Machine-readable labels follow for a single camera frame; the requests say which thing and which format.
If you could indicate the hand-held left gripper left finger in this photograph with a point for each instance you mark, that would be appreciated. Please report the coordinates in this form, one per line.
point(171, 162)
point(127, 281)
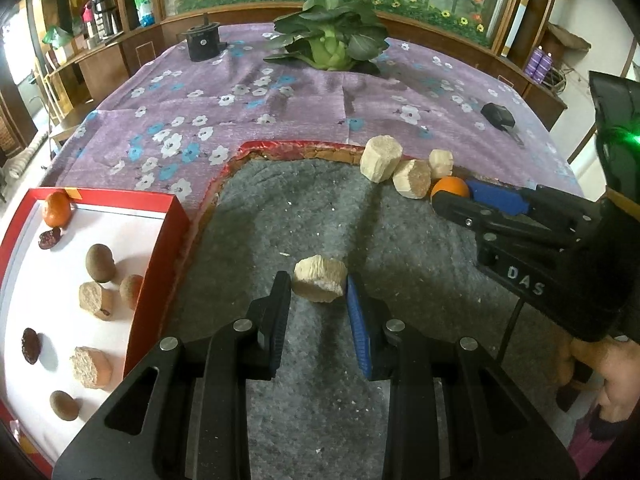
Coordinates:
point(277, 330)

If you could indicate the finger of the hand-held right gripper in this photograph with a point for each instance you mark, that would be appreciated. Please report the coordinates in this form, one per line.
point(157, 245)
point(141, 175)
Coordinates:
point(500, 200)
point(465, 212)

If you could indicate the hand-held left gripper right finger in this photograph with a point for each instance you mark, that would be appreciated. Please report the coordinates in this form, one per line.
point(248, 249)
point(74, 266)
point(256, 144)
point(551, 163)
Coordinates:
point(357, 330)

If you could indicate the large orange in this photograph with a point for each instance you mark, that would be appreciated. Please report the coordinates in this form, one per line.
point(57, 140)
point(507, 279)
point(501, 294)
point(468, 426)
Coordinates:
point(450, 188)

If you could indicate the beige sugarcane piece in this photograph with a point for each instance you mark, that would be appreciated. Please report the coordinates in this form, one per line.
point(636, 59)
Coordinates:
point(380, 158)
point(90, 366)
point(95, 300)
point(412, 179)
point(320, 277)
point(441, 163)

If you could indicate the brown kiwi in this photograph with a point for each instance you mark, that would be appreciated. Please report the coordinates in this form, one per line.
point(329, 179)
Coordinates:
point(99, 262)
point(64, 405)
point(131, 291)

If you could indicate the red box with white inside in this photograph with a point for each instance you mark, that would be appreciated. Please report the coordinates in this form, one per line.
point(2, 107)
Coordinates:
point(50, 285)

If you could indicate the dark red jujube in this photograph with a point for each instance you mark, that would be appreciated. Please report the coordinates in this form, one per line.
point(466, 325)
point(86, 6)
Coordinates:
point(31, 346)
point(50, 238)

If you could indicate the person's right hand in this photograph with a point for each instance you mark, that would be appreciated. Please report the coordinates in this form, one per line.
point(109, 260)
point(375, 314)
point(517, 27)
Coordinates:
point(620, 375)

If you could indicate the black key fob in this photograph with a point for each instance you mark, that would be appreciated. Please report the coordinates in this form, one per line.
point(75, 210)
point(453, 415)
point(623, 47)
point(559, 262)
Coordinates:
point(500, 116)

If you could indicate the wooden chair back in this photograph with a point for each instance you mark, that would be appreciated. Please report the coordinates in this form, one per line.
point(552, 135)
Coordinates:
point(145, 55)
point(505, 80)

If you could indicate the wooden chair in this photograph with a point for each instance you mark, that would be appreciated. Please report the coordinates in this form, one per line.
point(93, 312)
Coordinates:
point(505, 80)
point(145, 55)
point(60, 100)

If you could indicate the grey felt mat red edge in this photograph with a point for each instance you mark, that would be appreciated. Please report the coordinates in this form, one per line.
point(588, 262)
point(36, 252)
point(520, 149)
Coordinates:
point(300, 210)

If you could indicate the purple spray can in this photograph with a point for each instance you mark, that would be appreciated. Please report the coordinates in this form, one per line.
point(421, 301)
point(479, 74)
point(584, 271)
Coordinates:
point(531, 65)
point(545, 66)

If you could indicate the brown cloth bag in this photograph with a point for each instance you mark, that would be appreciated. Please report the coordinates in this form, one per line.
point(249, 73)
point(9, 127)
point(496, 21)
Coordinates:
point(567, 37)

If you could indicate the purple floral cloth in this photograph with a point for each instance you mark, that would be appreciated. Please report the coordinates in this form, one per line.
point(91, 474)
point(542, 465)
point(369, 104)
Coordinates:
point(250, 110)

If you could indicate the green bok choy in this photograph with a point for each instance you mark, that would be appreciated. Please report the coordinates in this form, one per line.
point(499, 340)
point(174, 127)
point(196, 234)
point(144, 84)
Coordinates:
point(330, 35)

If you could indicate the small orange mandarin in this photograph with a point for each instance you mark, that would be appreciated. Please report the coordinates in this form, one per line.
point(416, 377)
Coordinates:
point(56, 208)

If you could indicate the black round container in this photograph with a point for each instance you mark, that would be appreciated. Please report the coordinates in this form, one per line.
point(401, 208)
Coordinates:
point(202, 40)

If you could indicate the beige striped cushion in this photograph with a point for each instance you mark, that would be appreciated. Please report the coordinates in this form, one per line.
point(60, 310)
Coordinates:
point(22, 157)

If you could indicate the wooden shelf cabinet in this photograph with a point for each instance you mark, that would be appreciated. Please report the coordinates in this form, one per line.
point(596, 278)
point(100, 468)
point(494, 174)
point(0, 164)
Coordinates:
point(125, 50)

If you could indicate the green-capped clear bottle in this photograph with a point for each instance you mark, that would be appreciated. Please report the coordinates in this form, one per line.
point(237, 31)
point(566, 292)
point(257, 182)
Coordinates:
point(144, 5)

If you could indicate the red bottle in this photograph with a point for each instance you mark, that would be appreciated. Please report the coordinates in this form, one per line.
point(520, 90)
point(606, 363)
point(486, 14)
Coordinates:
point(89, 20)

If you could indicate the black thermos jug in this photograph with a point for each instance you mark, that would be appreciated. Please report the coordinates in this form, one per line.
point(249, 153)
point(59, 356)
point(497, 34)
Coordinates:
point(106, 10)

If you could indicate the green bag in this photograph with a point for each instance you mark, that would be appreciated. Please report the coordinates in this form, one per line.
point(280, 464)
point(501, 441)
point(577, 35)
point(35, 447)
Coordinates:
point(57, 37)

